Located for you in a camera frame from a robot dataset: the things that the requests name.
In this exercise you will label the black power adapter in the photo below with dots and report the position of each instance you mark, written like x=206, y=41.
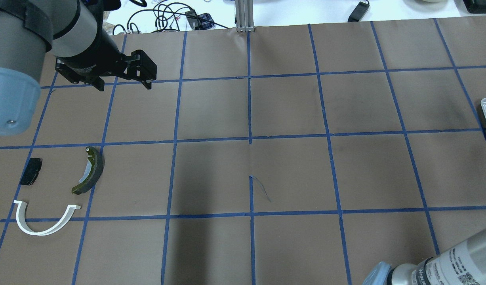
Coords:
x=359, y=11

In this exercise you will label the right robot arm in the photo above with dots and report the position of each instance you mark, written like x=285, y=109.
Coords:
x=463, y=264

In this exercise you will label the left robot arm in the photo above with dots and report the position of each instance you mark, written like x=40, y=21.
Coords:
x=72, y=31

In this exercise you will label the olive brake shoe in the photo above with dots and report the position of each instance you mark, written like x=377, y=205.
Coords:
x=93, y=171

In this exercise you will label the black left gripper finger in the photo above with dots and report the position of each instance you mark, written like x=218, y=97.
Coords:
x=98, y=84
x=147, y=84

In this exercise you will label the aluminium frame post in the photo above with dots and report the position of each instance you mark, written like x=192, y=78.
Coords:
x=244, y=16

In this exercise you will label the black brake pad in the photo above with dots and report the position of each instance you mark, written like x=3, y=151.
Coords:
x=31, y=171

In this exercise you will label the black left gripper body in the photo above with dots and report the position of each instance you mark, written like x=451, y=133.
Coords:
x=93, y=54

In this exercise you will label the white curved plastic bracket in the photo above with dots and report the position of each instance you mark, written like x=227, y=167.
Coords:
x=60, y=223

